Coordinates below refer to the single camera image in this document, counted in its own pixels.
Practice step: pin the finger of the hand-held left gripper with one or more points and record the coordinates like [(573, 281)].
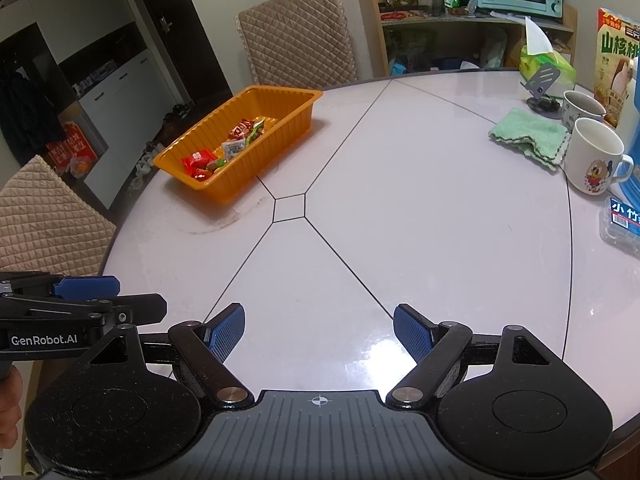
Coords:
[(87, 286), (142, 308)]

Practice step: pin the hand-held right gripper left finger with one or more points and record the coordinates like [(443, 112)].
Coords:
[(225, 332)]

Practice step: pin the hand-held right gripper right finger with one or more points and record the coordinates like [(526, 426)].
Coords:
[(414, 332)]

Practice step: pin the red cartoon snack packet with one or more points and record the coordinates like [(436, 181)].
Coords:
[(197, 160)]

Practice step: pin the grey snack packet red top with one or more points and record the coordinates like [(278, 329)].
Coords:
[(233, 149)]

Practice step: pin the red green candy wrapper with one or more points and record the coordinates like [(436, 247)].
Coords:
[(245, 130)]

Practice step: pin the orange plastic tray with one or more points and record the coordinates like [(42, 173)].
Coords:
[(280, 125)]

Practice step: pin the person's left hand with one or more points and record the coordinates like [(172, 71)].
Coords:
[(10, 405)]

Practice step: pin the beige quilted chair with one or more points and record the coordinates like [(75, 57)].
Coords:
[(295, 40), (45, 220)]

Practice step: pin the red box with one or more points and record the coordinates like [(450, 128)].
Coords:
[(75, 147)]

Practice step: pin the dark hanging coat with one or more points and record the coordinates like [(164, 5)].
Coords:
[(25, 105)]

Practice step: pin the row of shoes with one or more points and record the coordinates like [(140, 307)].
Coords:
[(175, 112)]

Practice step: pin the white cabinet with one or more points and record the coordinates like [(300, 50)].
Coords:
[(120, 90)]

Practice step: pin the green cloth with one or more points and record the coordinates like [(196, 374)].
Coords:
[(530, 135)]

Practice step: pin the clear plastic box blue label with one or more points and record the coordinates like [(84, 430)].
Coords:
[(620, 222)]

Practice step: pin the white cartoon mug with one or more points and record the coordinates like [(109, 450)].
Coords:
[(592, 160)]

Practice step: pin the blue thermos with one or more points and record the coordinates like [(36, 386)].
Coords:
[(635, 175)]

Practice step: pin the white mug grey pattern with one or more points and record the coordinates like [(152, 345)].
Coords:
[(575, 112)]

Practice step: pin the dark door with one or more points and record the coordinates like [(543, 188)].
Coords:
[(170, 20)]

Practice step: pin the grey phone stand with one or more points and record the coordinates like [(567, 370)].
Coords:
[(545, 80)]

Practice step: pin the wooden shelf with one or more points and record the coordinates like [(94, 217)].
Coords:
[(370, 35)]

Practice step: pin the green tissue pack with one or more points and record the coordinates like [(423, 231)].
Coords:
[(542, 57)]

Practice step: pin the small dark jar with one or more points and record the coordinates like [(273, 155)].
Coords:
[(436, 2)]

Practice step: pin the yellow white carton box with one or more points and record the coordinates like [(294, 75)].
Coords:
[(617, 60)]

